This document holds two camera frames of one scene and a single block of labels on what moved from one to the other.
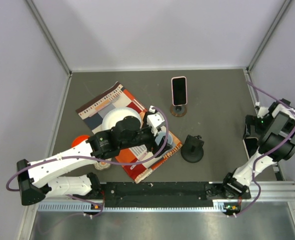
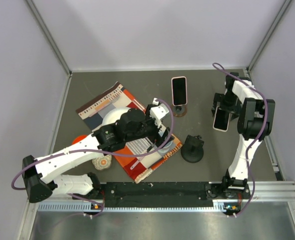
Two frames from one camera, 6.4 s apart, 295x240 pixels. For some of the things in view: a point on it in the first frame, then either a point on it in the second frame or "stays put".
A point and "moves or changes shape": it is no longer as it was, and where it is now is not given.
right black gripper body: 260,124 to 228,102
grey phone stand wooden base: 178,111 stays put
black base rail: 166,194 stays put
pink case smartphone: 179,90 stays put
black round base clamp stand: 192,151 stays put
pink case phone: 250,144 moves or changes shape
